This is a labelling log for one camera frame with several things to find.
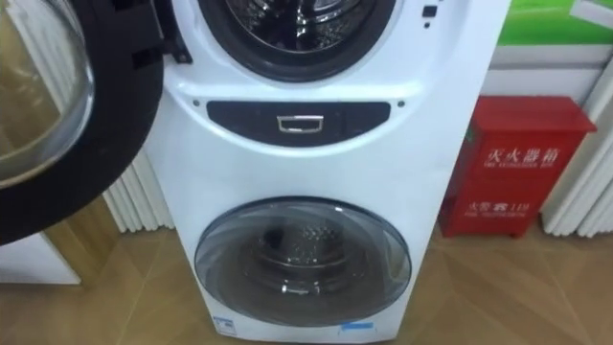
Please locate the white ribbed wall panel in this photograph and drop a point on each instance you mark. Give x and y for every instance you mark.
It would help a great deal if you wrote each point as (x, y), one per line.
(139, 196)
(582, 191)

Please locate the green wall poster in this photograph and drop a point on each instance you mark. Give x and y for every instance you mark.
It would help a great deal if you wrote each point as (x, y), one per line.
(551, 21)

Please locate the white stacked washing machine tower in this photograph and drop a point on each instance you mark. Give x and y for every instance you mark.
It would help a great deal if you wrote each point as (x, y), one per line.
(306, 172)

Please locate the open black round washer door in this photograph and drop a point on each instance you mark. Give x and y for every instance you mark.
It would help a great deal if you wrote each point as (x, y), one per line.
(115, 124)

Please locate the white cabinet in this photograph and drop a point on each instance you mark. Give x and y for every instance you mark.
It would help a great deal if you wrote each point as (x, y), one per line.
(33, 261)

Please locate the red fire extinguisher box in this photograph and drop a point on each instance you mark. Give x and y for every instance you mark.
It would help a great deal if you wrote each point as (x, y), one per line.
(512, 167)

